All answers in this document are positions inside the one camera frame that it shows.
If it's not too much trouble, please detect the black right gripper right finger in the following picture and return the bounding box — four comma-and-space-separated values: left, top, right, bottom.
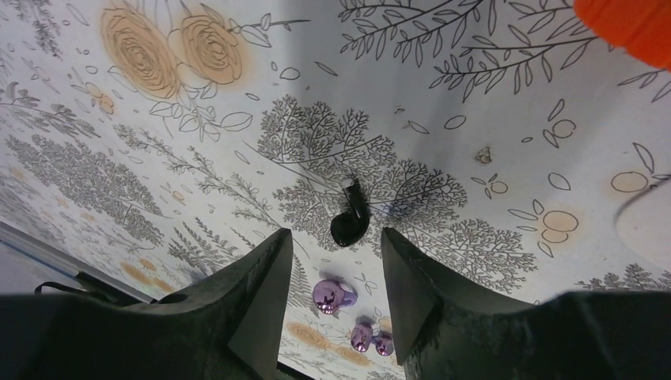
381, 227, 670, 379

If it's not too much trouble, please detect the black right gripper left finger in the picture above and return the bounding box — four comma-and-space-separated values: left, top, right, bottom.
1, 228, 293, 379

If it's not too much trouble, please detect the black wireless earbud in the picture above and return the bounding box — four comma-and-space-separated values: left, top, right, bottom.
330, 179, 370, 247

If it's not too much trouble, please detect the purple earbud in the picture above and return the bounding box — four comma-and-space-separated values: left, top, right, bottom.
350, 322, 395, 356
312, 279, 358, 314

